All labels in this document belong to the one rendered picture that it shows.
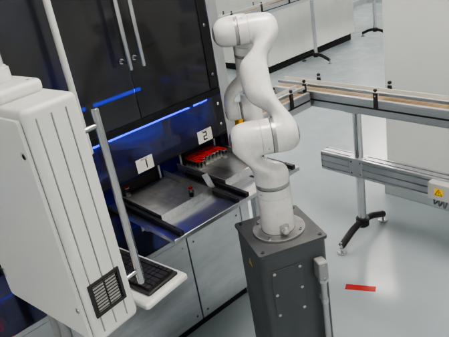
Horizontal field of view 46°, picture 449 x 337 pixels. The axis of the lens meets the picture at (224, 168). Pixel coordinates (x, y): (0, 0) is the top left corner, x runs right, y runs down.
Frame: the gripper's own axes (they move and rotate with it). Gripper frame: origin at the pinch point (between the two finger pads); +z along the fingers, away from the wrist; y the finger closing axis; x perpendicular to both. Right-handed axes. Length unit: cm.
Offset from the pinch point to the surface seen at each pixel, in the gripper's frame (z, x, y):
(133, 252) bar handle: -6, 25, 81
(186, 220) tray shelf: 5.4, 5.0, 46.7
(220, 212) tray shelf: 5.4, 12.3, 35.4
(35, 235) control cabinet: -21, 16, 105
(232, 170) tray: 3.8, -11.1, 7.4
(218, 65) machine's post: -39.4, -26.4, -7.2
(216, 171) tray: 3.8, -17.3, 11.6
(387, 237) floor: 90, -3, -98
